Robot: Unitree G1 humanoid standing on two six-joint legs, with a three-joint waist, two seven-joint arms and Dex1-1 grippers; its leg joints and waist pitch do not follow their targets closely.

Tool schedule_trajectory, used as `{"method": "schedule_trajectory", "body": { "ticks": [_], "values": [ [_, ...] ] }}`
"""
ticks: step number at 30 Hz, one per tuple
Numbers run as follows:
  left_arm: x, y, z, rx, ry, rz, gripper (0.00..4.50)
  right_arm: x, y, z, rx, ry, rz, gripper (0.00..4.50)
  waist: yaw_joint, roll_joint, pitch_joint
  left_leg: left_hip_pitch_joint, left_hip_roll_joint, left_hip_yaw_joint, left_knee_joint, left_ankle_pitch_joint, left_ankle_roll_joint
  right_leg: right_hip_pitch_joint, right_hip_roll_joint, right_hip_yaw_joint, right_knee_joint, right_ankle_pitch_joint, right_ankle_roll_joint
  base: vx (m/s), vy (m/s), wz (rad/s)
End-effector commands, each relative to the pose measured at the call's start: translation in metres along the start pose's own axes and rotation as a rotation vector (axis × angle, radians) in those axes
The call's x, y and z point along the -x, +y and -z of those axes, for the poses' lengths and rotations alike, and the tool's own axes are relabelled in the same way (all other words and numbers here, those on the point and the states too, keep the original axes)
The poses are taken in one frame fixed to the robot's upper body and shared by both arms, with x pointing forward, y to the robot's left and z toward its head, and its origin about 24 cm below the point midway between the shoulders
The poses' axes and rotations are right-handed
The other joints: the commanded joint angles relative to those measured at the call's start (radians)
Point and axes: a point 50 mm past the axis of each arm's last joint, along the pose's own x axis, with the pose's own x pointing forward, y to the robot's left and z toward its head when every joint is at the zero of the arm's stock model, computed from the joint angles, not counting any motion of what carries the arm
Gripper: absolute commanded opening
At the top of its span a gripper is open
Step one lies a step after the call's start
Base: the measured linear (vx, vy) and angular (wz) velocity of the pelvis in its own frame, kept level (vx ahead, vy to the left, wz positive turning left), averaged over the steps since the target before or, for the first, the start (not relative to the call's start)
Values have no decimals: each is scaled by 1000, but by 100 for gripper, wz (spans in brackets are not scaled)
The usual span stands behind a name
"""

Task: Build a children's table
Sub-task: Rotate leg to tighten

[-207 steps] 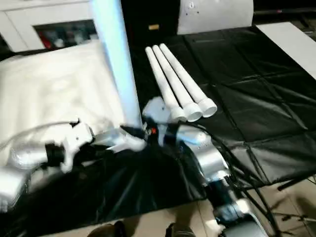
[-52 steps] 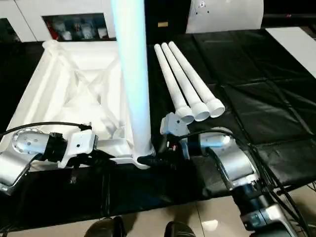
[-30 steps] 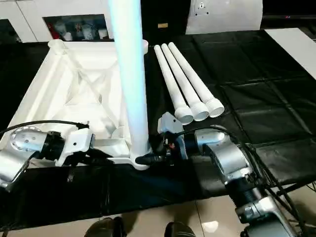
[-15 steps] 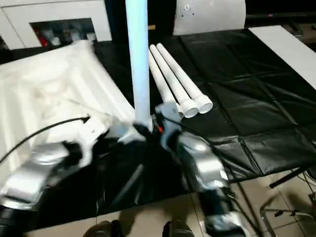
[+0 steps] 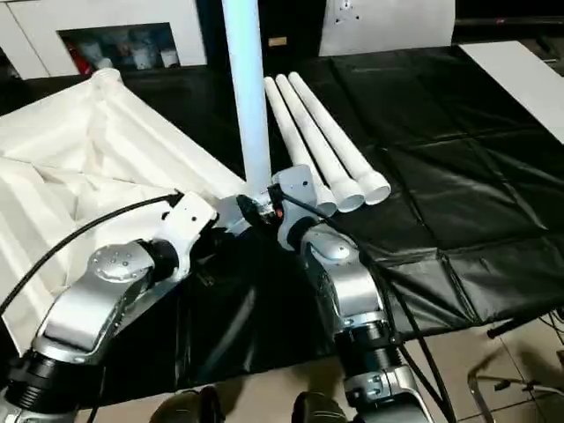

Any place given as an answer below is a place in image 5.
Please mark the black rod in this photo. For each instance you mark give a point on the black rod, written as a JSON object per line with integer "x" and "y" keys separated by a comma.
{"x": 529, "y": 322}

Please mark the black cabinet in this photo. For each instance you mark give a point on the black cabinet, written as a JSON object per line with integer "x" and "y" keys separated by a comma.
{"x": 295, "y": 22}

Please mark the dark left robot foot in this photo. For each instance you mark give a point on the dark left robot foot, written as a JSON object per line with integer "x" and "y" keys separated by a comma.
{"x": 189, "y": 405}

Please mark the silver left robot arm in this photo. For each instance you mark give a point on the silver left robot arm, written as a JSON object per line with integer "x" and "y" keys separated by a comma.
{"x": 88, "y": 308}

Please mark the chrome tube frame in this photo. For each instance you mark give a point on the chrome tube frame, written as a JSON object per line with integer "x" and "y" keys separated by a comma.
{"x": 507, "y": 388}

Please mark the white plastic bag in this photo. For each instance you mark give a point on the white plastic bag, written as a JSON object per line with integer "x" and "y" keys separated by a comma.
{"x": 388, "y": 25}

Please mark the white cabinet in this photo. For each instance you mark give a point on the white cabinet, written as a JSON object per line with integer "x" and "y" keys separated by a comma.
{"x": 53, "y": 26}

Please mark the dark right robot foot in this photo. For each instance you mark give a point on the dark right robot foot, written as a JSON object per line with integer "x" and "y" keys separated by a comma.
{"x": 319, "y": 409}

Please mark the small yellow label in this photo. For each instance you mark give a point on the small yellow label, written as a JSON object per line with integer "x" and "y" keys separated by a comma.
{"x": 278, "y": 40}

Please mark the black work mat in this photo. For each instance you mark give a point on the black work mat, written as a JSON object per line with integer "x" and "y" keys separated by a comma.
{"x": 441, "y": 176}

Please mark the dark robot foot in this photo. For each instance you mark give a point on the dark robot foot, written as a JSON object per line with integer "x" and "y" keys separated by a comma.
{"x": 319, "y": 409}
{"x": 189, "y": 405}

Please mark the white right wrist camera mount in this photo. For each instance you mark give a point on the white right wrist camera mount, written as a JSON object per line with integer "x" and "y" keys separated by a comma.
{"x": 295, "y": 198}

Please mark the small bottles on shelf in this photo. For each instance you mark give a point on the small bottles on shelf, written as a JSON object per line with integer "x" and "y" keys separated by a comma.
{"x": 119, "y": 53}

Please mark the white flat sheet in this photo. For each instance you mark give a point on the white flat sheet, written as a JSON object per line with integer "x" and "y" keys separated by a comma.
{"x": 520, "y": 79}

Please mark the white plastic table top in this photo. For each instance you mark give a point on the white plastic table top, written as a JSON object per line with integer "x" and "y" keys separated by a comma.
{"x": 79, "y": 185}

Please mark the white plastic table leg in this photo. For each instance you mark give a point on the white plastic table leg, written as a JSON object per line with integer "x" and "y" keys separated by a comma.
{"x": 248, "y": 97}
{"x": 339, "y": 137}
{"x": 317, "y": 141}
{"x": 295, "y": 141}

